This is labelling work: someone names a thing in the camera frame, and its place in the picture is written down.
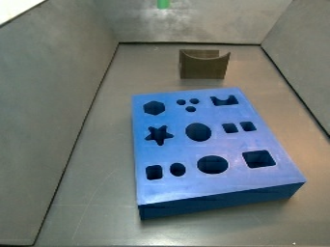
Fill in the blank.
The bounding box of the black curved holder stand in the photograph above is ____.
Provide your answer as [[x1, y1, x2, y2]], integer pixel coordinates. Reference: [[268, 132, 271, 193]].
[[179, 49, 231, 79]]

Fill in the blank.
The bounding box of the green oval peg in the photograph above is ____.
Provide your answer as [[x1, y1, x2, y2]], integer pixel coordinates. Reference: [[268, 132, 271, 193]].
[[157, 0, 168, 9]]

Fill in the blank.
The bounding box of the blue foam shape board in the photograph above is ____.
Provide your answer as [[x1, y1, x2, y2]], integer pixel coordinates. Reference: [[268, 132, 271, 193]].
[[131, 88, 306, 219]]

